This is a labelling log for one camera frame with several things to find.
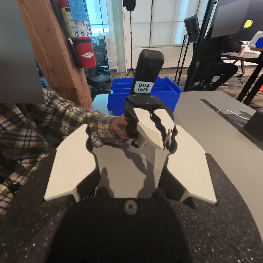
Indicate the black cube device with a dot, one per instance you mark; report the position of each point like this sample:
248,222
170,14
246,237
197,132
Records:
254,125

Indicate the person's left forearm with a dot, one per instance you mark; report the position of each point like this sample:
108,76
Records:
82,115

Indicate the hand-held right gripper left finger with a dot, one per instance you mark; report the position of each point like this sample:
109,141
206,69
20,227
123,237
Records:
69,164

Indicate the black vertical pole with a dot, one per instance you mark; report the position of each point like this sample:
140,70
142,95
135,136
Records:
197,51

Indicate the black light panel stand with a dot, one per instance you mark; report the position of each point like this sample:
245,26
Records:
129,5

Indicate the blue storage bin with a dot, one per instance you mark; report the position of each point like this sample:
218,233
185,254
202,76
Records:
260,43

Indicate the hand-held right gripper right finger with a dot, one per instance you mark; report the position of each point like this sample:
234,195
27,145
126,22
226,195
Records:
191,168

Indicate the wooden office desk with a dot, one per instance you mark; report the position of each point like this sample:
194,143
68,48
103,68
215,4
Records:
246,55

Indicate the blue paper notice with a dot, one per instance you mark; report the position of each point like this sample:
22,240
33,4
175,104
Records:
78,10

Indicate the person's left hand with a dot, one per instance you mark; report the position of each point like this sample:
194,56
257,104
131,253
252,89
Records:
120,127

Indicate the large dark display screen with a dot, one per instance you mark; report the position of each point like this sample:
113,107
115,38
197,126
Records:
256,30

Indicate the red fire extinguisher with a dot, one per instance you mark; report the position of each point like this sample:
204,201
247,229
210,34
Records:
85,51

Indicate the black office chair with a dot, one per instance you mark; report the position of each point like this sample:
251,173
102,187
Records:
98,80

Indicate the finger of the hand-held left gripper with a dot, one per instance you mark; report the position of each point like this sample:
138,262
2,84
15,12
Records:
166,117
149,129

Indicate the blue plastic parts bin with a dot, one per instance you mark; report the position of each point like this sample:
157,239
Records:
164,90

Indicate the steel bolt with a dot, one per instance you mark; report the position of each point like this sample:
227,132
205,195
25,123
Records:
167,136

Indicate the wooden support post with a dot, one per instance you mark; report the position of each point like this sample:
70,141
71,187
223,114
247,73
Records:
47,51

